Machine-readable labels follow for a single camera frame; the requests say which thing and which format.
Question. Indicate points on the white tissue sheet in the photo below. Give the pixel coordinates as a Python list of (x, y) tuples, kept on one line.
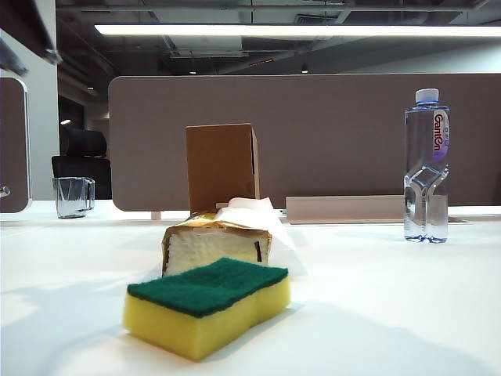
[(254, 215)]

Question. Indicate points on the gold wrapped tissue pack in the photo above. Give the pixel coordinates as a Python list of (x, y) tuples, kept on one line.
[(199, 246)]

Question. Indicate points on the clear plastic water bottle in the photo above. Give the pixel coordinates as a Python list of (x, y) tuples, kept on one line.
[(424, 156)]

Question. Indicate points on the wide brown desk partition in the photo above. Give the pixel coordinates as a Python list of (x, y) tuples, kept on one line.
[(332, 137)]

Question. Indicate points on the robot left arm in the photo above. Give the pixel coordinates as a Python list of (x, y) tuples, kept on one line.
[(23, 27)]

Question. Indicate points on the brown cardboard box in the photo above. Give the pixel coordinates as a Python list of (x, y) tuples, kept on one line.
[(219, 164)]

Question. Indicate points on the long ceiling light strip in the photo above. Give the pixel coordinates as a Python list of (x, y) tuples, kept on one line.
[(274, 30)]

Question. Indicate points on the clear plastic hook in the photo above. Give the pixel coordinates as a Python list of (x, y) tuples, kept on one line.
[(4, 192)]

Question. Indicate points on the yellow sponge with green scourer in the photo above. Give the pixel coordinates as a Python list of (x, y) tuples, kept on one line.
[(203, 309)]

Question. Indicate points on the white partition foot bracket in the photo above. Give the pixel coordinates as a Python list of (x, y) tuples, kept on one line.
[(156, 215)]

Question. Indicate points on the black office chair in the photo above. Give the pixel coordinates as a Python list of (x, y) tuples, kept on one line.
[(84, 168)]

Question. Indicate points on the clear glass mug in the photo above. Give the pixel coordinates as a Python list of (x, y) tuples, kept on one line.
[(72, 197)]

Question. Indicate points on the narrow brown desk partition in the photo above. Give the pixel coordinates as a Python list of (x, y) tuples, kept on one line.
[(11, 149)]

